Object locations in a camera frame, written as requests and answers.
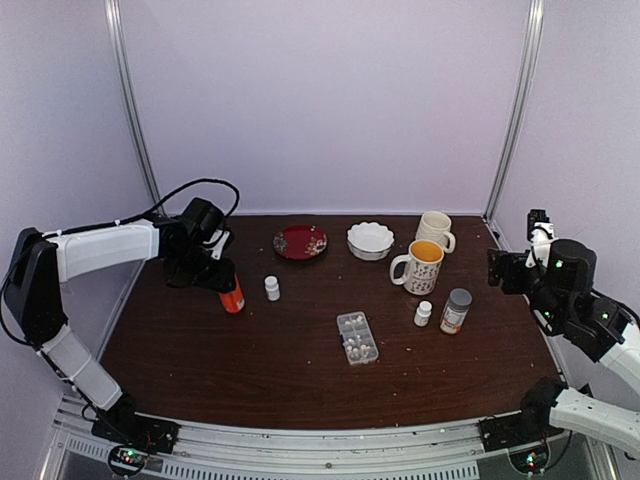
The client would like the cream ribbed ceramic mug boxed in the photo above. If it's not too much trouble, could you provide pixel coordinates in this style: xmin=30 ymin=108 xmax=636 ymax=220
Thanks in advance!
xmin=415 ymin=211 xmax=456 ymax=254

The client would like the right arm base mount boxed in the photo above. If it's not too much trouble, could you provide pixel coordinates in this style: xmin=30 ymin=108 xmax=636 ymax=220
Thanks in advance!
xmin=478 ymin=412 xmax=572 ymax=478

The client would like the small white pill bottle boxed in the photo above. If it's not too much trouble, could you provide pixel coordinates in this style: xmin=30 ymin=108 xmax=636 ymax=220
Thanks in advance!
xmin=264 ymin=275 xmax=281 ymax=302

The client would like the right aluminium frame post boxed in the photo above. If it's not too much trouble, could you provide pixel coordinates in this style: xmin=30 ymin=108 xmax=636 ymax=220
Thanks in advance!
xmin=483 ymin=0 xmax=545 ymax=224

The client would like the aluminium frame post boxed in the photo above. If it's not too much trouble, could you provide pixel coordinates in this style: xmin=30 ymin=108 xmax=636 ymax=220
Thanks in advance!
xmin=104 ymin=0 xmax=161 ymax=205
xmin=483 ymin=0 xmax=545 ymax=224

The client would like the white scalloped bowl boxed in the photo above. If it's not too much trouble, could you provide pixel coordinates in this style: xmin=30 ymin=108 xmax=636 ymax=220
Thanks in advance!
xmin=346 ymin=222 xmax=395 ymax=261

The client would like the orange pill bottle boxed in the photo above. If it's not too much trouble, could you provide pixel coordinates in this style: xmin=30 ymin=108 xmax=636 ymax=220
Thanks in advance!
xmin=219 ymin=276 xmax=245 ymax=314

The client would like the clear plastic pill organizer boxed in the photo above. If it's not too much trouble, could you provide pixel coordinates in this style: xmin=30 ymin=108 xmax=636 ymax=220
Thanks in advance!
xmin=336 ymin=311 xmax=379 ymax=366

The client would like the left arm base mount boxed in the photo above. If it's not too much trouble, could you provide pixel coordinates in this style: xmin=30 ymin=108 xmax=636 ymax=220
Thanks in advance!
xmin=91 ymin=414 xmax=179 ymax=477

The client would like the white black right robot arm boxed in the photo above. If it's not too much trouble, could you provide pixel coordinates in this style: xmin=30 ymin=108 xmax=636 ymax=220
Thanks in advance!
xmin=487 ymin=239 xmax=639 ymax=457

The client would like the front aluminium rail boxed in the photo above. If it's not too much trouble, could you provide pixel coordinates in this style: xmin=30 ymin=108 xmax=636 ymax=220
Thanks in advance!
xmin=35 ymin=396 xmax=621 ymax=479

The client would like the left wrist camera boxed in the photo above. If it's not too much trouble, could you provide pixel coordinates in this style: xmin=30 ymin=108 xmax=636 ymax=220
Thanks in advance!
xmin=203 ymin=228 xmax=234 ymax=260

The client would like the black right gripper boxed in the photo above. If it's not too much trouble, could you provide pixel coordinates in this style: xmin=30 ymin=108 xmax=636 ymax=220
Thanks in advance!
xmin=486 ymin=249 xmax=565 ymax=329

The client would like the left aluminium frame post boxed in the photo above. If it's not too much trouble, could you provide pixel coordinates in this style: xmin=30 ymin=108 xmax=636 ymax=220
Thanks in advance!
xmin=104 ymin=0 xmax=161 ymax=205

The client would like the red floral plate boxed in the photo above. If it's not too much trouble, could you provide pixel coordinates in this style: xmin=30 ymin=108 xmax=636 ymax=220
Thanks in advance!
xmin=272 ymin=225 xmax=328 ymax=260

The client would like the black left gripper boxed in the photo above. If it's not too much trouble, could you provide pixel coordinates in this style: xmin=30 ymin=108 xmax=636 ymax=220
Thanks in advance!
xmin=170 ymin=243 xmax=235 ymax=293

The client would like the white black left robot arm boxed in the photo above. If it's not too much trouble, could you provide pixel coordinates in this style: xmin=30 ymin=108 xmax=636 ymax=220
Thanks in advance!
xmin=1 ymin=198 xmax=239 ymax=444

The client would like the floral mug yellow inside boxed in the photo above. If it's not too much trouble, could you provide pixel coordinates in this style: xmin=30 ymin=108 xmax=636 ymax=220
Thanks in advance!
xmin=389 ymin=240 xmax=445 ymax=296

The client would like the grey lid supplement bottle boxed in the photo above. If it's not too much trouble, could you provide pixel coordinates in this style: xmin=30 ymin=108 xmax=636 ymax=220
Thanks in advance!
xmin=439 ymin=288 xmax=473 ymax=335

